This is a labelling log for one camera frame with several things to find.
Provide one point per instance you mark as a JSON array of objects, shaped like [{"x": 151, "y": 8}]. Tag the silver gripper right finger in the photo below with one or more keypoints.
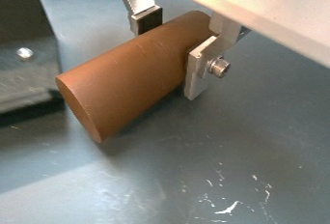
[{"x": 205, "y": 59}]

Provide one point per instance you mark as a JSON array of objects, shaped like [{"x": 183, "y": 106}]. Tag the brown cylinder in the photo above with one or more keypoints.
[{"x": 114, "y": 86}]

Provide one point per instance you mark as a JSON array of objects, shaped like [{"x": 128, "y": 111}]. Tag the dark grey curved cradle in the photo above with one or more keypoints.
[{"x": 28, "y": 61}]

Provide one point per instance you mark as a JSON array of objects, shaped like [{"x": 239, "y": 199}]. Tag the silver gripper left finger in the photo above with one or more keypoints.
[{"x": 144, "y": 15}]

